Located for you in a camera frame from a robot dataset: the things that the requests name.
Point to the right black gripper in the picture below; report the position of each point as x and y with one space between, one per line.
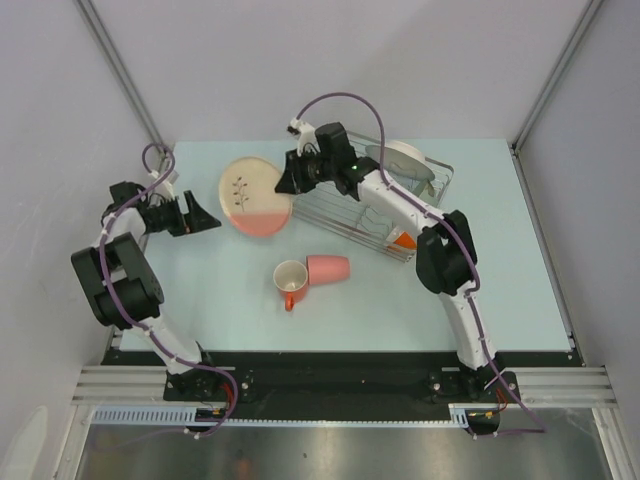
292 180

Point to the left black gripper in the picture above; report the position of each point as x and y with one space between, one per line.
197 220

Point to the beige and pink floral plate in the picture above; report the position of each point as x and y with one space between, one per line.
248 199

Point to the metal wire dish rack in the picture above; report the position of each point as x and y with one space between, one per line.
369 220

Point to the pink plastic cup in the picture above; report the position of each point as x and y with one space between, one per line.
327 269

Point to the large white grey-rimmed plate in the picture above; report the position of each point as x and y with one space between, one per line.
402 159

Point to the white and orange bowl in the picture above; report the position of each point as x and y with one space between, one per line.
400 241

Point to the green bowl brown rim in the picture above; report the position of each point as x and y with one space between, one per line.
425 191

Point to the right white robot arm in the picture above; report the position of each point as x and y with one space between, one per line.
445 259

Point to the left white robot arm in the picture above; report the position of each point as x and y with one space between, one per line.
123 291

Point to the orange mug white inside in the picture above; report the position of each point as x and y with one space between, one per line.
291 278

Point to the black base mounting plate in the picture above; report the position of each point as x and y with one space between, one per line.
369 386

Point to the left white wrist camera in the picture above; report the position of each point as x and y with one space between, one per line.
163 184

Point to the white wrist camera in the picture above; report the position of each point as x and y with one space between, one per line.
303 132
163 184

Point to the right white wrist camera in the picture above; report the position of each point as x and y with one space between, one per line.
303 132

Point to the aluminium front rail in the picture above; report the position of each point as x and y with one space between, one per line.
120 385

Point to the left aluminium frame post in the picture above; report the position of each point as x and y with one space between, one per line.
111 55

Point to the aluminium frame post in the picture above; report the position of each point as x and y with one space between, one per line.
111 55
558 72

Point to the white slotted cable duct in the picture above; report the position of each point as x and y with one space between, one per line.
196 417

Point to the right aluminium frame post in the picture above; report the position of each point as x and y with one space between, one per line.
558 72

